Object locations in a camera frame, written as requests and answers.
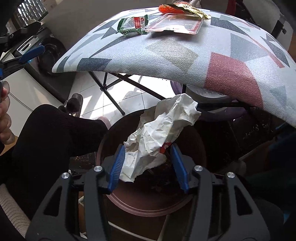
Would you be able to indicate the white foam fruit net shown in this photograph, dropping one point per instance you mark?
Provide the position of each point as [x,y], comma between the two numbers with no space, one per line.
[196,2]

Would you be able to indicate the beige chair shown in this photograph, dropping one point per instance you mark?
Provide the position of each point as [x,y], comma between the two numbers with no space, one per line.
[266,14]

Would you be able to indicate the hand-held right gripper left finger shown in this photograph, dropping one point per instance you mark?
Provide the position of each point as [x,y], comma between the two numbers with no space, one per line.
[116,166]

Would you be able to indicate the black folding table frame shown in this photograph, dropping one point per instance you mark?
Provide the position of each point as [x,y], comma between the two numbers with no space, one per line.
[115,103]

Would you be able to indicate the green white snack packet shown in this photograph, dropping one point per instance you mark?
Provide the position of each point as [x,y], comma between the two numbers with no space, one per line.
[131,24]

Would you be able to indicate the white paper bag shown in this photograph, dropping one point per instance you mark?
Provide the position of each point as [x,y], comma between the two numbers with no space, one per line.
[159,129]

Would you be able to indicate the brown trash bin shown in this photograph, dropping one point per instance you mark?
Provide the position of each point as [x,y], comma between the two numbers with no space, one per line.
[148,199]

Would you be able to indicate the gold foil wrapper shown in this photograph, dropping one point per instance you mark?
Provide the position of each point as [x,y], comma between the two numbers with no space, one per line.
[196,10]

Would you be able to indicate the person's left hand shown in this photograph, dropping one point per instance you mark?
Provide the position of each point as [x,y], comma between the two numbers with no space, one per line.
[5,125]

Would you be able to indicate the dark framed window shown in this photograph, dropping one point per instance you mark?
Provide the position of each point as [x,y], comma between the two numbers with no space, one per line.
[30,10]

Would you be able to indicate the person's leg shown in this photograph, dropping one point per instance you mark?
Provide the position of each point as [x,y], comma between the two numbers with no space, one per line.
[46,143]

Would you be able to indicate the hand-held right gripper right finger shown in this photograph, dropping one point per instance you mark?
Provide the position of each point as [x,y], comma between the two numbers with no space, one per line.
[179,169]

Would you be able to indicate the orange foam fruit net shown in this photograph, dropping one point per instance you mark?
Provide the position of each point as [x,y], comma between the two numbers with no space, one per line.
[166,8]

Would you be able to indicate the white mesh chair seat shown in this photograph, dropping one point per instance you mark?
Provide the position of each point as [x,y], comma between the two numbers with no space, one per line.
[11,208]

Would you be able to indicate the black round object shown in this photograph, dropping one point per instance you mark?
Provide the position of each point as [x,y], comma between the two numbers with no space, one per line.
[74,102]

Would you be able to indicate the clear plastic blister tray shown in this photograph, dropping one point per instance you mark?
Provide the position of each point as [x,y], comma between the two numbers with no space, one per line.
[175,24]

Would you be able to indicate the grey washing machine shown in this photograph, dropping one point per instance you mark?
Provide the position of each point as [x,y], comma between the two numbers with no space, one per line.
[53,49]

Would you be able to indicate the pink slipper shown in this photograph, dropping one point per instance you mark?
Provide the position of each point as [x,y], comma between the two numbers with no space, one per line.
[104,121]

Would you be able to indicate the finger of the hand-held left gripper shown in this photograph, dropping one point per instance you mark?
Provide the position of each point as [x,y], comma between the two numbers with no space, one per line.
[25,29]
[32,54]

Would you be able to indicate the purple plastic stool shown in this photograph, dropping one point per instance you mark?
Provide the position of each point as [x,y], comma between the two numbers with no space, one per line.
[215,113]

